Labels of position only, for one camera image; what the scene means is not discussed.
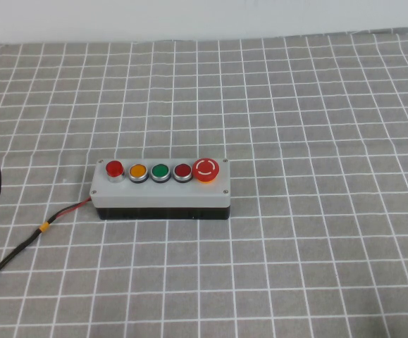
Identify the red illuminated push button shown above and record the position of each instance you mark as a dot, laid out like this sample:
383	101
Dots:
114	169

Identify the red emergency stop mushroom button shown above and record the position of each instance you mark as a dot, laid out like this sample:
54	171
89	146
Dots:
205	169

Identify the dark red push button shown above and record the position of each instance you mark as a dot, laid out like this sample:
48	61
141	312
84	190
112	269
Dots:
182	171

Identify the green push button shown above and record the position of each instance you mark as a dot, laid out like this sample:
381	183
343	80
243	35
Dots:
159	171

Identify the grey black button control box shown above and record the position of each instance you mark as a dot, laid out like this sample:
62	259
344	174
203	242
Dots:
161	197

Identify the yellow push button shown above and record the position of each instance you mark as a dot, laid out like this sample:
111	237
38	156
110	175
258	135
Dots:
137	171

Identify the grey white checked tablecloth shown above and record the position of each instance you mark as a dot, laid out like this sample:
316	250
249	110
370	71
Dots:
295	176

